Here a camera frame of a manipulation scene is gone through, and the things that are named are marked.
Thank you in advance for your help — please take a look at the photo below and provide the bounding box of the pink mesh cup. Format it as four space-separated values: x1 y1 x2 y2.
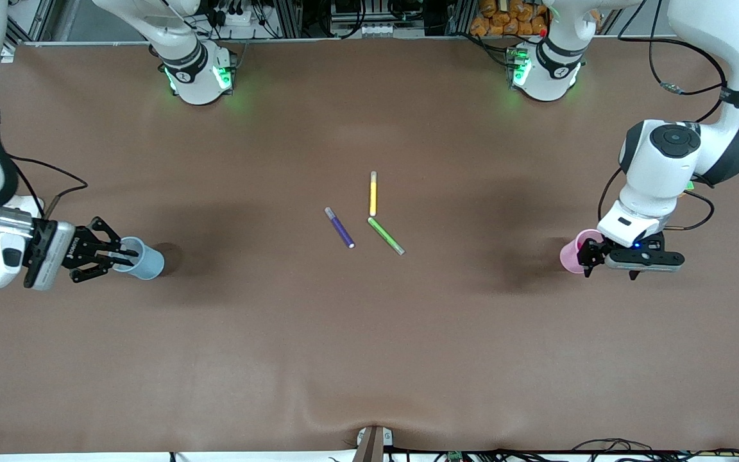
559 229 604 275

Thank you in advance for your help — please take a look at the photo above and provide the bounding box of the light blue mesh cup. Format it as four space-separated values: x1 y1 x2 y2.
113 236 166 281

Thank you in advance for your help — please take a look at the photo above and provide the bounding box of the green marker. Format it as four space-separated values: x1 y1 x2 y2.
368 218 405 256

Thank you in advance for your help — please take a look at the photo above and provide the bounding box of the purple marker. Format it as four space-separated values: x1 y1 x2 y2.
325 207 355 249

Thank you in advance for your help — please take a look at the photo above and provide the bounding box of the orange snack bag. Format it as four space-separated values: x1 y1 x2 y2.
470 0 550 37

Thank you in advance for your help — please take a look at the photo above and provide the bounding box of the white power strip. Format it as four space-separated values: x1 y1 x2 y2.
206 5 251 28

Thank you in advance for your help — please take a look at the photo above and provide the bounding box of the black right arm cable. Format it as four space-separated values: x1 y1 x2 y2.
5 154 89 219

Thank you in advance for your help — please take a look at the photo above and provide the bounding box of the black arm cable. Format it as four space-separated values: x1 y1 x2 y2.
5 154 89 219
597 0 739 232

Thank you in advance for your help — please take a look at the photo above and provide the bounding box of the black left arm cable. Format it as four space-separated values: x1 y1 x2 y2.
597 0 739 232

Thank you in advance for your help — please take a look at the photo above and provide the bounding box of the black floor cable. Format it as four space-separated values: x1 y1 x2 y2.
572 438 659 458

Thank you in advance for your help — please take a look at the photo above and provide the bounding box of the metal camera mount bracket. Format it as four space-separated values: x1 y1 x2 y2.
355 425 394 462

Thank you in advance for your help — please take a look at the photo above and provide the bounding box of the aluminium table edge rail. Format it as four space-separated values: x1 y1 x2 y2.
1 33 739 47

